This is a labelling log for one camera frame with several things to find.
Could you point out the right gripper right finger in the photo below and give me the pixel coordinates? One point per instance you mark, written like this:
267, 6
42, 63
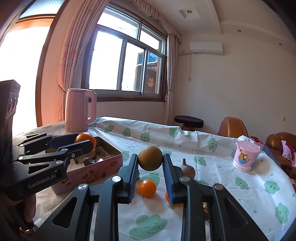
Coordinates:
227, 218

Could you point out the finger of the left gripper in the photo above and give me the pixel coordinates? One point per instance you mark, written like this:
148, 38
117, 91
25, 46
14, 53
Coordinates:
62, 154
35, 143

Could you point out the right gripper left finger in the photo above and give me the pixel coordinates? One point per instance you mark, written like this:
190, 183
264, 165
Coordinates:
73, 217

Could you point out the dark dried round fruit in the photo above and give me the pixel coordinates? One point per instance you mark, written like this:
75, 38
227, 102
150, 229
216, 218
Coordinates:
88, 161

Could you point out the smooth small orange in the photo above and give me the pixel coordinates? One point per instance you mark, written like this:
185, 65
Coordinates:
86, 136
147, 188

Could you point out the brown stemmed round fruit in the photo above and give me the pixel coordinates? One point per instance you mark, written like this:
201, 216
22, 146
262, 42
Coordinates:
187, 170

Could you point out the small brown longan fruit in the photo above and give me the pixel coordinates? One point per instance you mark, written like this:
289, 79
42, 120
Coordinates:
150, 158

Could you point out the person's left hand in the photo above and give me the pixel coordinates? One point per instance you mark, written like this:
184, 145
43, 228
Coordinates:
17, 214

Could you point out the pink tin box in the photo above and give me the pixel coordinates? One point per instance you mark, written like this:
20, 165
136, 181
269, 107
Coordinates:
108, 162

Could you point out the pink electric kettle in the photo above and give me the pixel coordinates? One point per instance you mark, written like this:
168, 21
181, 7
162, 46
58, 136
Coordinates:
80, 109

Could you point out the pink cartoon cup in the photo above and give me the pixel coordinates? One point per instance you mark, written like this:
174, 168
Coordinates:
245, 155

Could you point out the brown leather sofa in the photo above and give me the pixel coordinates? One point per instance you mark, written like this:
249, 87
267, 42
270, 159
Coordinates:
274, 144

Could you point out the pink floral cushion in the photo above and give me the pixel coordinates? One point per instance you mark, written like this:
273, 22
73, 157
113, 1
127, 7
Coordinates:
288, 152

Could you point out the white cloud-print tablecloth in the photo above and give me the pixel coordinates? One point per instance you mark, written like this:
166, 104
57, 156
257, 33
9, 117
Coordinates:
265, 192

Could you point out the brown leather chair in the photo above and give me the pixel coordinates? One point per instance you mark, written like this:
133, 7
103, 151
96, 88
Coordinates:
232, 127

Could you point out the black round stool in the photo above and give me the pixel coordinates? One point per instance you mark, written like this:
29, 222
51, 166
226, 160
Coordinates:
189, 123

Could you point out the pink left curtain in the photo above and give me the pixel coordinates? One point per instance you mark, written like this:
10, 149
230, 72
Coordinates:
78, 35

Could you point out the pink curtain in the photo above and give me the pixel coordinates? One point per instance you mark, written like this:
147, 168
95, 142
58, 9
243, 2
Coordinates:
78, 35
172, 57

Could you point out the pink right curtain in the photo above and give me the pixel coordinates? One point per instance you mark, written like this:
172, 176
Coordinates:
172, 57

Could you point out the white air conditioner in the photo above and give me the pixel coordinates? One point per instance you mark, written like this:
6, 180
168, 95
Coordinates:
209, 48

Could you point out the window with frame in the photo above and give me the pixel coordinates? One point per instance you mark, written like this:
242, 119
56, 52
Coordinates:
125, 58

